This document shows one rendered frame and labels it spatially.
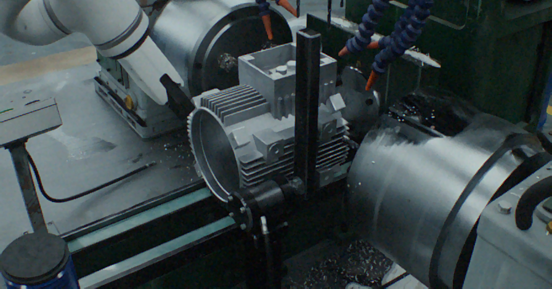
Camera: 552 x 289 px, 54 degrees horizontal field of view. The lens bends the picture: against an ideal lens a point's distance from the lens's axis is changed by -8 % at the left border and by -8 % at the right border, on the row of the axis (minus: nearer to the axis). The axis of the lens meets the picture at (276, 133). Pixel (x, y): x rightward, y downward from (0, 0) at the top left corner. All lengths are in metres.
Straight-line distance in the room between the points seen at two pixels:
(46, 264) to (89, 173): 0.86
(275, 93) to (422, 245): 0.32
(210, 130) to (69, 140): 0.54
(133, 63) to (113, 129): 0.66
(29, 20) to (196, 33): 0.41
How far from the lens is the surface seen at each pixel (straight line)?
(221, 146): 1.01
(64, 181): 1.31
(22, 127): 1.01
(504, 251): 0.62
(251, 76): 0.91
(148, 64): 0.81
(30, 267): 0.47
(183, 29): 1.13
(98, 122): 1.50
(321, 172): 0.94
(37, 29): 0.80
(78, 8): 0.77
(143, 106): 1.35
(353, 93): 1.07
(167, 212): 0.98
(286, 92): 0.88
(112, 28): 0.78
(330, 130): 0.91
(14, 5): 0.68
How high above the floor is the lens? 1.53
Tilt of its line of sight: 32 degrees down
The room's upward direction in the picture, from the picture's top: straight up
